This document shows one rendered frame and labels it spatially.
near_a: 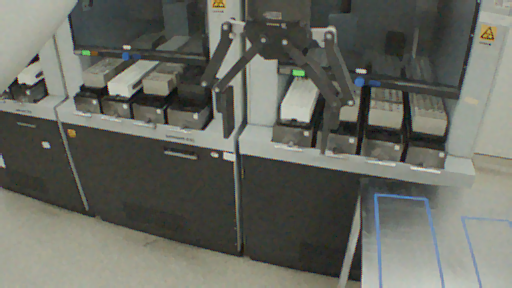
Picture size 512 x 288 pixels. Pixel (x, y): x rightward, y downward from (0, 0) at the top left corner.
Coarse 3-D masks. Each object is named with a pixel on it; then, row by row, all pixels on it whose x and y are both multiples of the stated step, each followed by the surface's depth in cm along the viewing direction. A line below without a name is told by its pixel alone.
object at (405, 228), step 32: (384, 192) 100; (416, 192) 100; (448, 192) 99; (480, 192) 99; (352, 224) 113; (384, 224) 90; (416, 224) 90; (448, 224) 89; (480, 224) 89; (352, 256) 120; (384, 256) 82; (416, 256) 81; (448, 256) 81; (480, 256) 80
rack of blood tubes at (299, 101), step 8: (304, 80) 149; (296, 88) 143; (304, 88) 143; (312, 88) 143; (288, 96) 138; (296, 96) 137; (304, 96) 138; (312, 96) 137; (288, 104) 133; (296, 104) 133; (304, 104) 132; (312, 104) 144; (288, 112) 132; (296, 112) 131; (304, 112) 130; (312, 112) 137; (304, 120) 132
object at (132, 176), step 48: (240, 0) 123; (240, 48) 132; (240, 96) 141; (96, 144) 163; (144, 144) 154; (192, 144) 147; (96, 192) 182; (144, 192) 170; (192, 192) 161; (240, 192) 161; (192, 240) 178; (240, 240) 174
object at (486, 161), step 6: (474, 156) 242; (480, 156) 240; (486, 156) 239; (492, 156) 237; (498, 156) 236; (474, 162) 244; (480, 162) 243; (486, 162) 241; (492, 162) 240; (498, 162) 238; (504, 162) 237; (510, 162) 235; (486, 168) 241; (492, 168) 240; (498, 168) 239; (504, 168) 238; (510, 168) 237
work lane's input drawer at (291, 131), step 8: (320, 96) 150; (320, 104) 145; (280, 112) 140; (320, 112) 146; (280, 120) 133; (288, 120) 133; (296, 120) 132; (312, 120) 134; (280, 128) 132; (288, 128) 131; (296, 128) 130; (304, 128) 130; (312, 128) 131; (280, 136) 134; (288, 136) 133; (296, 136) 132; (304, 136) 131; (312, 136) 131; (288, 144) 132; (296, 144) 133; (304, 144) 132
